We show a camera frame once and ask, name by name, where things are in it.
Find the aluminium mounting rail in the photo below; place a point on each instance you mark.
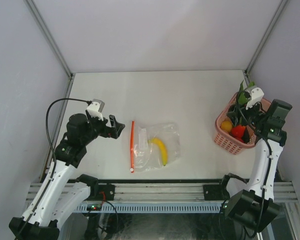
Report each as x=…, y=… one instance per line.
x=173, y=192

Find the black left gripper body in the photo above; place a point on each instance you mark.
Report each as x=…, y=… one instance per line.
x=99, y=126

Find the perforated cable tray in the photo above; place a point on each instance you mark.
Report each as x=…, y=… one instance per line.
x=150, y=208

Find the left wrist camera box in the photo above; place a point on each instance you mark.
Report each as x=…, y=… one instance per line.
x=95, y=109

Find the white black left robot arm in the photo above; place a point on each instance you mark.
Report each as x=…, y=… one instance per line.
x=48, y=212

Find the yellow fake banana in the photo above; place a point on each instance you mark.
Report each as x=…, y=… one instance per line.
x=163, y=150

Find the aluminium frame post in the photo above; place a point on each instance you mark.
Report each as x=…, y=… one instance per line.
x=39, y=20
x=265, y=37

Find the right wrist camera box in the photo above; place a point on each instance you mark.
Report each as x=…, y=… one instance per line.
x=256, y=95

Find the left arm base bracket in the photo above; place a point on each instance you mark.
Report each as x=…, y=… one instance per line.
x=99, y=188

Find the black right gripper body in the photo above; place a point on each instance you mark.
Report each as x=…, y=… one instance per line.
x=253, y=115

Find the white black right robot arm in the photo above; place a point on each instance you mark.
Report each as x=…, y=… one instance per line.
x=251, y=204

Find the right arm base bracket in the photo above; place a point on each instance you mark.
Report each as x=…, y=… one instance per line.
x=214, y=190

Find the yellow fake lemon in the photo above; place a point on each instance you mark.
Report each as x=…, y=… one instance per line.
x=226, y=126

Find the pink plastic basket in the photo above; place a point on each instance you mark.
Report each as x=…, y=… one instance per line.
x=225, y=140

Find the clear zip top bag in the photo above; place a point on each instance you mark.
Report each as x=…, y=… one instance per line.
x=147, y=157

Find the dark fake avocado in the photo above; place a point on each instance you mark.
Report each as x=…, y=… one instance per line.
x=246, y=136

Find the green fake leafy vegetable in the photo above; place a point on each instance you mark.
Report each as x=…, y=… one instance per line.
x=243, y=96

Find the aluminium frame post right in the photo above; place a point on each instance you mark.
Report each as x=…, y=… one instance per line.
x=265, y=37

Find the aluminium frame post left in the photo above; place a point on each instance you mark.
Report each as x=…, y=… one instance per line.
x=39, y=20

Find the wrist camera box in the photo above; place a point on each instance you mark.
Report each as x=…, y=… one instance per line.
x=256, y=95
x=95, y=109

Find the red fake tomato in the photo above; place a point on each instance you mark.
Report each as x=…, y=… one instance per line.
x=238, y=131

